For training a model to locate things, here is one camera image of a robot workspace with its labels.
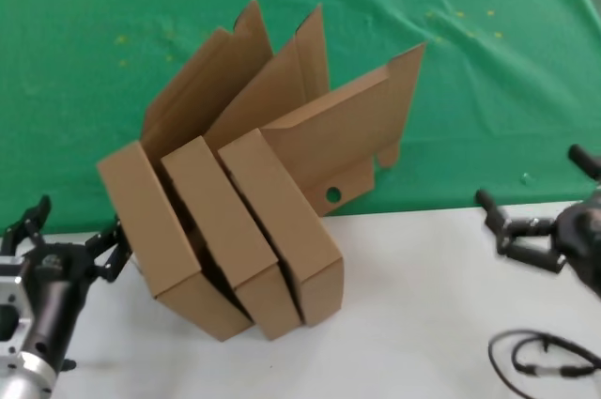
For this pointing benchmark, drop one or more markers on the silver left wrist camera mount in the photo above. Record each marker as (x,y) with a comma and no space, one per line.
(11,319)

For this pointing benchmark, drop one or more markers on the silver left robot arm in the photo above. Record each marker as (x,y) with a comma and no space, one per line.
(23,380)

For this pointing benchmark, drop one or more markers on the green table cloth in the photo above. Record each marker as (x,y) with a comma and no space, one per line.
(70,112)

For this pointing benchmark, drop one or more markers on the small clear plastic piece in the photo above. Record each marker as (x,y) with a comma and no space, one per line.
(525,178)

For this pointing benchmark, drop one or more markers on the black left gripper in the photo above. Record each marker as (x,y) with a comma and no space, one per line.
(58,277)

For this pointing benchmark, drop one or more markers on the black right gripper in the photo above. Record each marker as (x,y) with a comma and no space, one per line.
(584,244)

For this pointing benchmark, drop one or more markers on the brown cardboard box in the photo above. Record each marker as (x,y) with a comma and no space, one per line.
(282,211)
(145,216)
(216,206)

